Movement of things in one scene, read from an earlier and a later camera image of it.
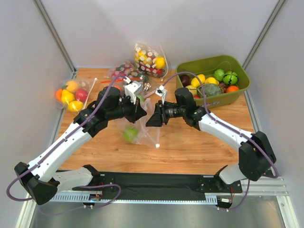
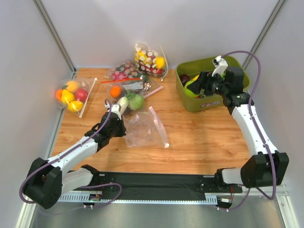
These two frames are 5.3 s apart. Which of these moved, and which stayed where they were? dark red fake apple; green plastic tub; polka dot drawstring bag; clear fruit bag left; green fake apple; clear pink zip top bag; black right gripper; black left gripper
Moved: black right gripper; black left gripper; green fake apple; clear pink zip top bag
Stayed: green plastic tub; dark red fake apple; clear fruit bag left; polka dot drawstring bag
